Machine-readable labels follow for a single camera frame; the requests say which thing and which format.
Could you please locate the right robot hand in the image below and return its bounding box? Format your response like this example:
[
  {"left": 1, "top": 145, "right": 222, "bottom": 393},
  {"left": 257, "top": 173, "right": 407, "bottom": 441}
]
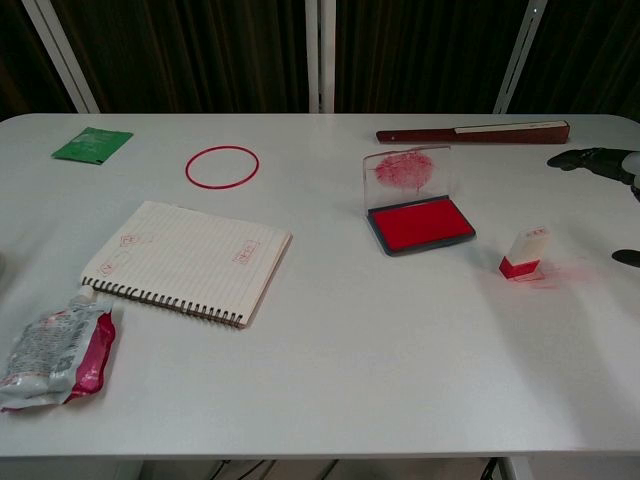
[{"left": 546, "top": 146, "right": 640, "bottom": 267}]

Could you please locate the red white stamp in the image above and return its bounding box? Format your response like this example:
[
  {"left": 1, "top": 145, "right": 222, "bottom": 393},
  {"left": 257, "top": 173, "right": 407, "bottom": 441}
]
[{"left": 498, "top": 227, "right": 549, "bottom": 283}]

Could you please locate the dark red folding fan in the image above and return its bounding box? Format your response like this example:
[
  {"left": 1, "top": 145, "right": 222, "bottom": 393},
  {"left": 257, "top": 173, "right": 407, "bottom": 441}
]
[{"left": 375, "top": 119, "right": 571, "bottom": 147}]

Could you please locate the red ink pad case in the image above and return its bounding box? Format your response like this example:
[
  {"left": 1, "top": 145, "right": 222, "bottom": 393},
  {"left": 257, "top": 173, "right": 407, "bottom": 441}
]
[{"left": 363, "top": 144, "right": 478, "bottom": 257}]

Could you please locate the spiral notebook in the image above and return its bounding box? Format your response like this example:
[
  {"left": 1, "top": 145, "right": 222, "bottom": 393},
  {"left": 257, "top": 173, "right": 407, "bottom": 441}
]
[{"left": 79, "top": 200, "right": 294, "bottom": 331}]

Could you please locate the green sachet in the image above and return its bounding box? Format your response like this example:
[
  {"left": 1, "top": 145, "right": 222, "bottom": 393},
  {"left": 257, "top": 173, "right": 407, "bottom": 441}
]
[{"left": 50, "top": 126, "right": 135, "bottom": 165}]

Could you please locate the silver red spout pouch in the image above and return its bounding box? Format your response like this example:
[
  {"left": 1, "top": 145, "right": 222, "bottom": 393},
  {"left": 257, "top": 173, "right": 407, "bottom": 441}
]
[{"left": 0, "top": 285, "right": 125, "bottom": 413}]

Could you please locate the white slanted frame pole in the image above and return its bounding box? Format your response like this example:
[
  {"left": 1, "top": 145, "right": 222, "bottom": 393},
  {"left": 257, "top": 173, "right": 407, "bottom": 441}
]
[
  {"left": 21, "top": 0, "right": 100, "bottom": 114},
  {"left": 492, "top": 0, "right": 545, "bottom": 114}
]

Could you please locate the white upright frame pole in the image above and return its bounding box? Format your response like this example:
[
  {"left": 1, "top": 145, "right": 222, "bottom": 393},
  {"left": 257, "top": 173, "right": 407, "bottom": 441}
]
[{"left": 305, "top": 0, "right": 338, "bottom": 114}]

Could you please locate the red rubber ring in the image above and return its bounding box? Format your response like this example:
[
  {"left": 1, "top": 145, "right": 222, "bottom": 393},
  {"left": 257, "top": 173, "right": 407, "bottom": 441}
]
[{"left": 184, "top": 145, "right": 261, "bottom": 191}]

